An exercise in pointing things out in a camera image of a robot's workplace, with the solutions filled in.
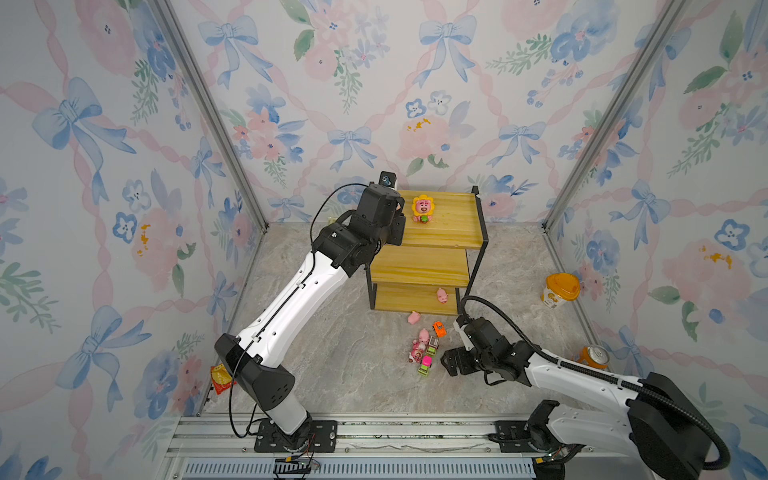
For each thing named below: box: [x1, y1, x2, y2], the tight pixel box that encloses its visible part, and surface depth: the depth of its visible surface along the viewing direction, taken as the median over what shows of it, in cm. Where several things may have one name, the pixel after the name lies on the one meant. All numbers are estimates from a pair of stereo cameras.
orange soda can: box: [578, 345, 610, 369], surface depth 78 cm
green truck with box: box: [426, 335, 439, 356], surface depth 87 cm
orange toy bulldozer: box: [432, 321, 447, 338], surface depth 92 cm
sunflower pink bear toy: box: [412, 194, 435, 223], surface depth 73 cm
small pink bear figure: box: [408, 339, 423, 363], surface depth 87 cm
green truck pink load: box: [418, 355, 433, 377], surface depth 85 cm
